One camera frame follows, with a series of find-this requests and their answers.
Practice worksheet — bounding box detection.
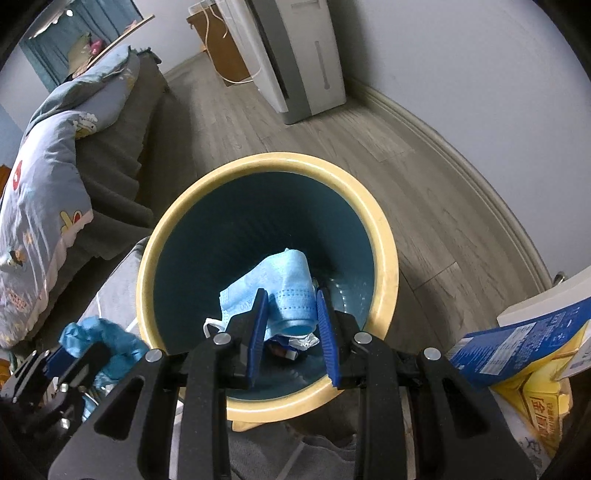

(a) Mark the light blue face mask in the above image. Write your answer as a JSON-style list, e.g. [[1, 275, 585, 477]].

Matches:
[[202, 249, 318, 340]]

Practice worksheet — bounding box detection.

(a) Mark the yellow rimmed teal trash bin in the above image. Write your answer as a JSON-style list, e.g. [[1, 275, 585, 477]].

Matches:
[[136, 152, 399, 430]]

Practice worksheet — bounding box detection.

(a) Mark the grey checked cushion ottoman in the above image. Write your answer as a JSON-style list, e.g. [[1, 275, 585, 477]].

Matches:
[[83, 238, 359, 479]]

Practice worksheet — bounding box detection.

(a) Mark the blue white strawberry box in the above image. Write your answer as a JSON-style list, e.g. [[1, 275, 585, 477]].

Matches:
[[448, 299, 590, 387]]

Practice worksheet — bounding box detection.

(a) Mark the blue cartoon print duvet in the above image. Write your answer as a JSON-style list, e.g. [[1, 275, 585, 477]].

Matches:
[[1, 45, 140, 349]]

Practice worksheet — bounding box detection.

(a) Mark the white grey air purifier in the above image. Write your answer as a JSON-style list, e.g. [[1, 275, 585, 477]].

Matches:
[[216, 0, 346, 125]]

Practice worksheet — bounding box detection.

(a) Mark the wooden side cabinet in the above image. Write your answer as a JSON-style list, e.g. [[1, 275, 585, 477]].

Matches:
[[186, 1, 250, 86]]

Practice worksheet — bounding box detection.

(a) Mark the teal window curtain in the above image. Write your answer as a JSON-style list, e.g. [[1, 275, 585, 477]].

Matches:
[[19, 0, 143, 91]]

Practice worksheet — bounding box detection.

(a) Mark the white power cable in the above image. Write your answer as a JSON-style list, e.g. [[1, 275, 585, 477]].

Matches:
[[202, 2, 263, 86]]

